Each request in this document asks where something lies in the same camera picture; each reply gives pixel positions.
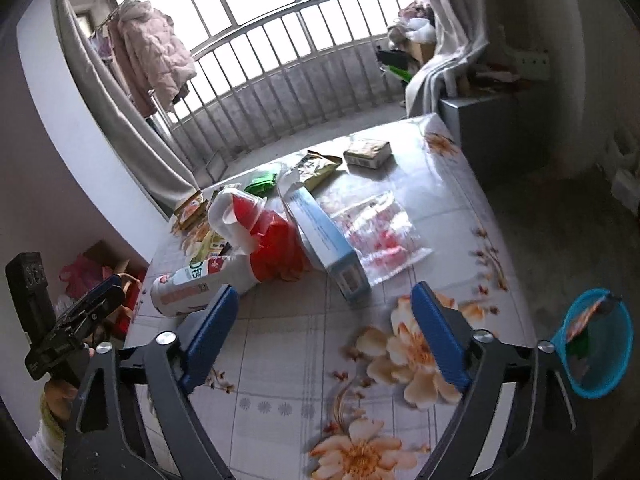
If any pink padded jacket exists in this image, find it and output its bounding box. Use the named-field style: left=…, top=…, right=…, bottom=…
left=106, top=0, right=199, bottom=117

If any cream snack box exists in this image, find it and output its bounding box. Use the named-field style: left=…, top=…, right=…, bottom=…
left=341, top=136, right=394, bottom=172

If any metal window railing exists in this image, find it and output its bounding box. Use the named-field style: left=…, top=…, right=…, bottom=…
left=114, top=0, right=428, bottom=163

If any person's left hand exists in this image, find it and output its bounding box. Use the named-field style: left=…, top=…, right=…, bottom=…
left=44, top=377, right=77, bottom=423

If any blue tissue box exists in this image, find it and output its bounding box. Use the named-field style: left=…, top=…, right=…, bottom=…
left=279, top=181, right=374, bottom=307

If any white paper cup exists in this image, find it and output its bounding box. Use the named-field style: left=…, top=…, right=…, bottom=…
left=206, top=186, right=267, bottom=257

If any brown crumpled snack wrapper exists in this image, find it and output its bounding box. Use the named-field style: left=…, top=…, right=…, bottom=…
left=171, top=191, right=209, bottom=232

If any orange snack bag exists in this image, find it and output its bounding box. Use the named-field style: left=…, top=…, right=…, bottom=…
left=564, top=294, right=610, bottom=343

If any yellow green snack packet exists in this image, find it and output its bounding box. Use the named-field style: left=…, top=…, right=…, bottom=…
left=284, top=149, right=344, bottom=194

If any green black tool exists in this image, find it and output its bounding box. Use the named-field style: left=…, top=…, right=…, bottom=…
left=376, top=46, right=415, bottom=85

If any white power strip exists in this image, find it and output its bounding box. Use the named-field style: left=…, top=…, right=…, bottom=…
left=514, top=49, right=552, bottom=82

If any white curtain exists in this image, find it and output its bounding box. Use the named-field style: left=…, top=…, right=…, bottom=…
left=404, top=0, right=492, bottom=120

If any grey curtain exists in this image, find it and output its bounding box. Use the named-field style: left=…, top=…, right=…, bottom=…
left=54, top=0, right=202, bottom=213

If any red gift bag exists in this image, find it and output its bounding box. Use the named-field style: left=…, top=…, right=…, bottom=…
left=122, top=269, right=148, bottom=313

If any open cardboard box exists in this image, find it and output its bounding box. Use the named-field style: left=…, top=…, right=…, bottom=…
left=404, top=39, right=437, bottom=67

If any floral tablecloth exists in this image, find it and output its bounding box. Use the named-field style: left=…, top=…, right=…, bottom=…
left=121, top=111, right=544, bottom=480

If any red plastic bag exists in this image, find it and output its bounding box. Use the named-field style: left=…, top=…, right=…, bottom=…
left=244, top=209, right=312, bottom=282

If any grey cabinet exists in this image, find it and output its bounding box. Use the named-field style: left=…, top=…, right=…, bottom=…
left=439, top=94, right=512, bottom=188

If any person's left forearm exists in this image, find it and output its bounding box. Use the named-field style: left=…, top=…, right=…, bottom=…
left=30, top=400, right=76, bottom=471

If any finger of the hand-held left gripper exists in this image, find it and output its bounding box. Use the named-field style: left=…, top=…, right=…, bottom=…
left=37, top=305, right=103, bottom=361
left=70, top=274, right=125, bottom=318

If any white plastic bag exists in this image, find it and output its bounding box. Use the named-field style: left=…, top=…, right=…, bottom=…
left=406, top=16, right=437, bottom=44

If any white strawberry drink bottle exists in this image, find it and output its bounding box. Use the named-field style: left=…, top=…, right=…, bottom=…
left=151, top=254, right=262, bottom=319

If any clear pink-printed plastic bag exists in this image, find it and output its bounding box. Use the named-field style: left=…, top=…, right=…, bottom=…
left=329, top=191, right=434, bottom=287

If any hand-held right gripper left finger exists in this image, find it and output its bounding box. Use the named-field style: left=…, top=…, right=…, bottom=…
left=62, top=284, right=240, bottom=480

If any green snack bag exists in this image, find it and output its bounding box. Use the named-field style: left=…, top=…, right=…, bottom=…
left=569, top=334, right=603, bottom=363

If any brown cardboard box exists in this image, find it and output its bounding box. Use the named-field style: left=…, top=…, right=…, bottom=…
left=81, top=239, right=132, bottom=273

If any small green packet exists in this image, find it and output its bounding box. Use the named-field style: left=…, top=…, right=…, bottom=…
left=242, top=168, right=279, bottom=197

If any pink plastic bag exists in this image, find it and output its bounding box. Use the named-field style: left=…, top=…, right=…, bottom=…
left=59, top=254, right=105, bottom=302

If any blue plastic bin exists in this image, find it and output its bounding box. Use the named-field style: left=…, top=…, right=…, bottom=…
left=549, top=287, right=634, bottom=402

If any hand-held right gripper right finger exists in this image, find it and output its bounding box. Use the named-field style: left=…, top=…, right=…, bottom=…
left=411, top=281, right=593, bottom=480

